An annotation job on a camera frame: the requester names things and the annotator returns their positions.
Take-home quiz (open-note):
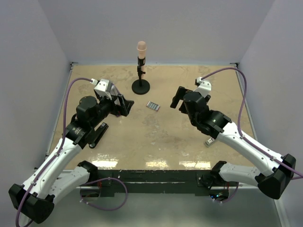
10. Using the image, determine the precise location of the grey black stapler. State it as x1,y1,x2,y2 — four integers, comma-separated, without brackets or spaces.
205,138,216,147

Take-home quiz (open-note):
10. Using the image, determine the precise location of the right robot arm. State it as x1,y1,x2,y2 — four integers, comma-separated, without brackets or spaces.
170,87,296,200

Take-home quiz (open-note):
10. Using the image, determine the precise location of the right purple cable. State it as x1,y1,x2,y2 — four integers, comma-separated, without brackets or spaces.
201,67,303,180

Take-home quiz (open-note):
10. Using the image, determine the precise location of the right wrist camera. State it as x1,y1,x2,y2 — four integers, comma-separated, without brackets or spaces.
194,77,212,97

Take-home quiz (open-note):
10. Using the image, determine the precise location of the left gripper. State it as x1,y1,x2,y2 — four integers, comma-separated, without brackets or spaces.
91,93,134,128

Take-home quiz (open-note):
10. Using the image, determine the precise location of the microphone on black stand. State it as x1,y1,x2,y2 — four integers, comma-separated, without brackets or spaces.
132,41,150,95

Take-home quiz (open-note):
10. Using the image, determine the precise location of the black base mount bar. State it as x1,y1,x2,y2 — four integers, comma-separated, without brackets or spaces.
85,170,237,197

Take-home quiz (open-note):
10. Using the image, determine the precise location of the purple cable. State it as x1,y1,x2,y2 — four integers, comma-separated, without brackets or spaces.
201,67,303,180
15,78,98,227

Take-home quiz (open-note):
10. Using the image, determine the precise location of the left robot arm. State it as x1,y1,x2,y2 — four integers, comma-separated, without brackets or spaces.
9,94,134,226

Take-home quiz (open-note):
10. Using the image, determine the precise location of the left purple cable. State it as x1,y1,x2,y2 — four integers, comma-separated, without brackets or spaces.
15,78,98,227

